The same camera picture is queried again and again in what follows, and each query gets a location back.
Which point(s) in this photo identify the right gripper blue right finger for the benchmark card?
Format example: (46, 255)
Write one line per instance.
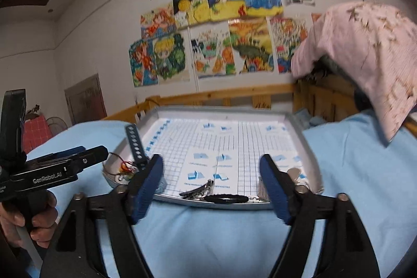
(279, 187)

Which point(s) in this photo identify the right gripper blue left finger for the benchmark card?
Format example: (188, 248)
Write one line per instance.
(142, 188)

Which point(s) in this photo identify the beige claw hair clip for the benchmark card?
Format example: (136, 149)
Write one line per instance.
(295, 175)

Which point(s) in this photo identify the person's left hand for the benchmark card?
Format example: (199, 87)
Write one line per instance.
(44, 224)

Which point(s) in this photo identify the red checkered bag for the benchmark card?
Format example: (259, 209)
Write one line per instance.
(36, 133)

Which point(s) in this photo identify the silver hair pin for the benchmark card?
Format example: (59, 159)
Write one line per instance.
(199, 192)

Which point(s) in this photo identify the grey tray with grid paper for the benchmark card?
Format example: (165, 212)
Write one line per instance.
(225, 144)

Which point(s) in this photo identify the brown wooden door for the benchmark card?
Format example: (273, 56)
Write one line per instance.
(85, 101)

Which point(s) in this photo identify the light blue bed sheet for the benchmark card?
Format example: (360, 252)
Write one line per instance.
(182, 241)

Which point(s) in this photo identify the pink floral blanket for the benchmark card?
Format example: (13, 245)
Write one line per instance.
(375, 45)

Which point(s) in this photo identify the wooden bed frame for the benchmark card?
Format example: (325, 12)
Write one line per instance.
(331, 98)

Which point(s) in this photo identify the colourful drawings on wall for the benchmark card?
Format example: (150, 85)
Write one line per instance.
(214, 38)

